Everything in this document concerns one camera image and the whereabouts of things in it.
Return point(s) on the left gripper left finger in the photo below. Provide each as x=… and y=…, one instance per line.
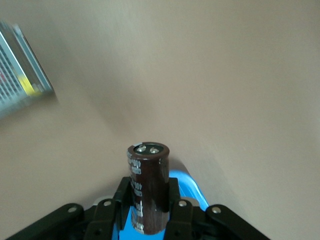
x=100, y=222

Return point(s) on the long brown capacitor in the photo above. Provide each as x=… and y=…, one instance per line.
x=150, y=187

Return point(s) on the blue plastic tray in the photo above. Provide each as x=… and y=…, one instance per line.
x=190, y=185

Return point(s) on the brown table cover sheet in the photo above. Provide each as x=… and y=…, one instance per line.
x=200, y=75

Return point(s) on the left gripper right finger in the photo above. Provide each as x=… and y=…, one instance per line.
x=200, y=225

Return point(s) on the perforated metal power supply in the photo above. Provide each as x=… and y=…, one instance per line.
x=15, y=75

